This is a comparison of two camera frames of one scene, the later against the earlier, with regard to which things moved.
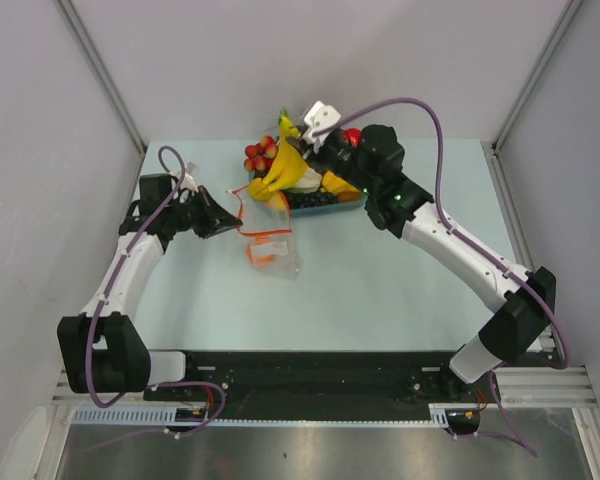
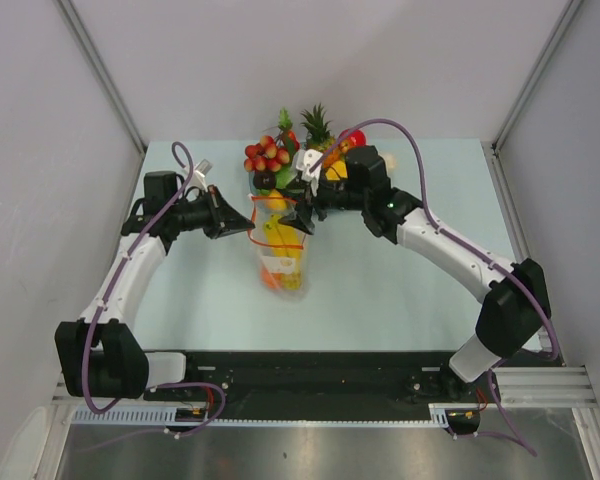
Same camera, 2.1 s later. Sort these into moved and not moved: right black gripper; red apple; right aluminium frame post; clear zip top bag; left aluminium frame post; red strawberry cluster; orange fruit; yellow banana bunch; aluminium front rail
Moved: orange fruit; clear zip top bag; right black gripper; yellow banana bunch
Not moved: red strawberry cluster; red apple; aluminium front rail; right aluminium frame post; left aluminium frame post
